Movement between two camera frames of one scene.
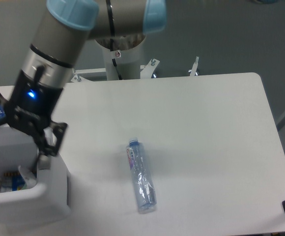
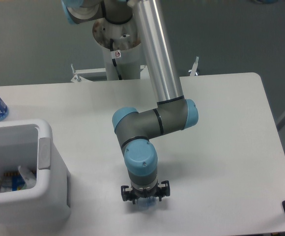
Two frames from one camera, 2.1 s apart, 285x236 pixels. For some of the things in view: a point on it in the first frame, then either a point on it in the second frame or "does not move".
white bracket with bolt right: x=193 y=71 does not move
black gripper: x=30 y=106 -> x=137 y=194
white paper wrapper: x=30 y=180 does not move
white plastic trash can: x=48 y=199 does not move
